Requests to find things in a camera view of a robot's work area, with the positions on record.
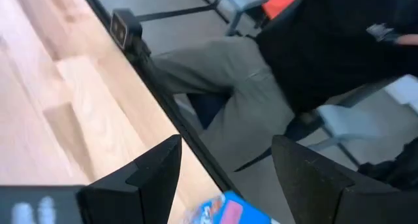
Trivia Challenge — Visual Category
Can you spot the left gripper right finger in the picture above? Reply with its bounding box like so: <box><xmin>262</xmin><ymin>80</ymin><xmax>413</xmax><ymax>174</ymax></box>
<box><xmin>271</xmin><ymin>135</ymin><xmax>418</xmax><ymax>224</ymax></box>

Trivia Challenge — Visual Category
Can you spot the person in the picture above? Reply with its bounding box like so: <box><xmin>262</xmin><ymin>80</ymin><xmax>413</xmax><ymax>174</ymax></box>
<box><xmin>150</xmin><ymin>0</ymin><xmax>418</xmax><ymax>173</ymax></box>

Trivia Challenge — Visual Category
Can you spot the black bag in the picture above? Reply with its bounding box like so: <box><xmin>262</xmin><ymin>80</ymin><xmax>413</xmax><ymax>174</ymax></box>
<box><xmin>357</xmin><ymin>145</ymin><xmax>418</xmax><ymax>193</ymax></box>

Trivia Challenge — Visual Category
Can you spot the office chair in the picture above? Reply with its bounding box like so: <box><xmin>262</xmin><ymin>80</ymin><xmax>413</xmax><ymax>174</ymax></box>
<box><xmin>186</xmin><ymin>74</ymin><xmax>418</xmax><ymax>172</ymax></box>

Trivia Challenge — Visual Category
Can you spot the blue cereal box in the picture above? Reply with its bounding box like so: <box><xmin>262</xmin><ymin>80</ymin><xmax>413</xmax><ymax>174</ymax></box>
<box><xmin>182</xmin><ymin>190</ymin><xmax>280</xmax><ymax>224</ymax></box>

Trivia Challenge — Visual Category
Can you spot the orange object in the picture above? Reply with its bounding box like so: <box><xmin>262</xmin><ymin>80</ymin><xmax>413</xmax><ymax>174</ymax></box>
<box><xmin>262</xmin><ymin>0</ymin><xmax>310</xmax><ymax>20</ymax></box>

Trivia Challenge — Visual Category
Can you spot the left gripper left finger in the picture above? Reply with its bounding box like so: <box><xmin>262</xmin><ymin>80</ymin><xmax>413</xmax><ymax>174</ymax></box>
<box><xmin>77</xmin><ymin>135</ymin><xmax>183</xmax><ymax>224</ymax></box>

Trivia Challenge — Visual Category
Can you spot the person's hand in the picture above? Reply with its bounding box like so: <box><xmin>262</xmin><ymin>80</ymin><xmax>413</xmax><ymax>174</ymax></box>
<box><xmin>394</xmin><ymin>33</ymin><xmax>418</xmax><ymax>46</ymax></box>

